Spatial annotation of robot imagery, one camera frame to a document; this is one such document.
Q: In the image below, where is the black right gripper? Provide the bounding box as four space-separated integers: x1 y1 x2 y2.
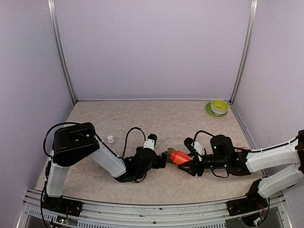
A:
178 152 228 176

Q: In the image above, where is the green pill organizer box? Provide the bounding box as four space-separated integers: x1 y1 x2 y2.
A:
166 147 174 163

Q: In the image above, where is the orange pill bottle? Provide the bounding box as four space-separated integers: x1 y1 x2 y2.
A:
171 150 192 166

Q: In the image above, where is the small white pill bottle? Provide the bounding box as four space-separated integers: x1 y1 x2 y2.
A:
107 135 115 146

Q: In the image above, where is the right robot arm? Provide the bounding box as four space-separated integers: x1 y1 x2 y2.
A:
170 130 304 211

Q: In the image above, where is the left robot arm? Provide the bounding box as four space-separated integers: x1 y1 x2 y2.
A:
44 122 167 211

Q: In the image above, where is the white bowl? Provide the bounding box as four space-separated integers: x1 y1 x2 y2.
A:
210 104 228 115

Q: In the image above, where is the green plate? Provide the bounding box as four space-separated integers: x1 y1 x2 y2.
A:
205 102 228 117

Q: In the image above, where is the lime green bowl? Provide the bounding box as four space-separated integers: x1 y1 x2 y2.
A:
211 99 228 107

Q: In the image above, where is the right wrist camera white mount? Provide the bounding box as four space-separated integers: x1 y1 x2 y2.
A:
183 137 204 155

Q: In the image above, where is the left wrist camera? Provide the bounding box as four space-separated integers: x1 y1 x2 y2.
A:
143 133 157 150

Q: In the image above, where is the front aluminium rail base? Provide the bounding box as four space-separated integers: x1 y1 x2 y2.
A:
16 190 293 228

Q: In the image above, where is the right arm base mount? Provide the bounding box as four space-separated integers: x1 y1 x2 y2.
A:
226 179 269 216

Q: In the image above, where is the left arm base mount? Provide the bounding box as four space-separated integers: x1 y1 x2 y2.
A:
40 189 83 217

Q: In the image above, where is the right aluminium frame post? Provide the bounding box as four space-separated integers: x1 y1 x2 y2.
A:
229 0 258 105

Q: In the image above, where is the aluminium frame post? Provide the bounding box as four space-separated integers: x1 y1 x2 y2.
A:
229 0 258 105
47 0 78 106

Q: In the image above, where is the left aluminium frame post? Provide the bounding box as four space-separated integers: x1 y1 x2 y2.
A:
47 0 78 106

